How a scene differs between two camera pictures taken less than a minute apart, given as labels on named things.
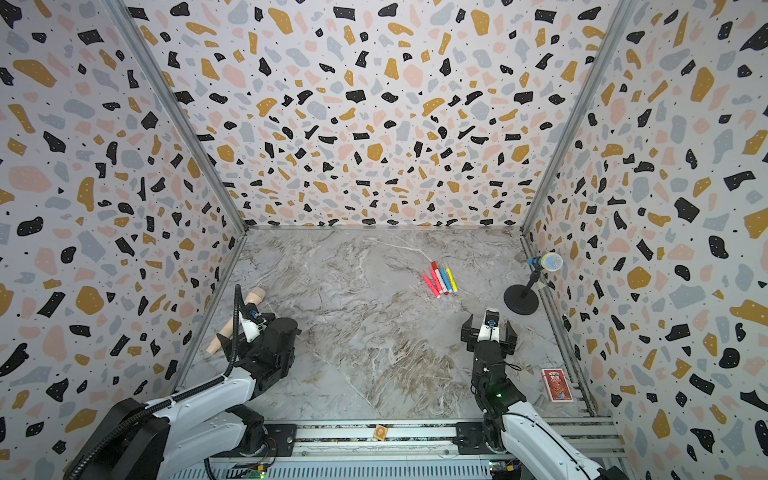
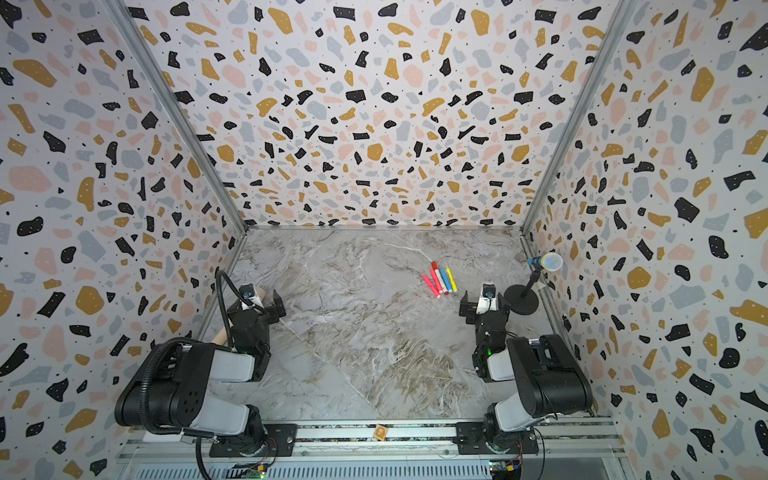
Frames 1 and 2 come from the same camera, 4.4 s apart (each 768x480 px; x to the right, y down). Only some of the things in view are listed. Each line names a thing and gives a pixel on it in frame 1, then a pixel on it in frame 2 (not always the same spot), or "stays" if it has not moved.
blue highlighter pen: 446,280 stays
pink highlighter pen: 435,280 stays
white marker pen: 440,277 stays
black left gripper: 242,351 to 271,317
